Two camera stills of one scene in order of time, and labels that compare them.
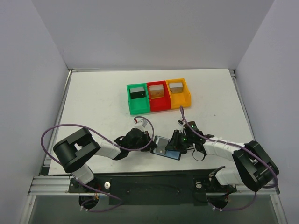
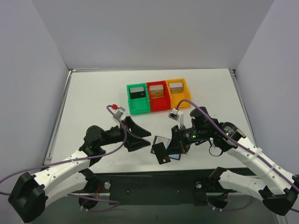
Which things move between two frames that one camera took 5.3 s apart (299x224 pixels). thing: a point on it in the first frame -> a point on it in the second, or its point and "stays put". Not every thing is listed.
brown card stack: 156,91 stays put
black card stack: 137,93 stays put
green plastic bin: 140,105 stays put
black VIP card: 161,143 -> 161,153
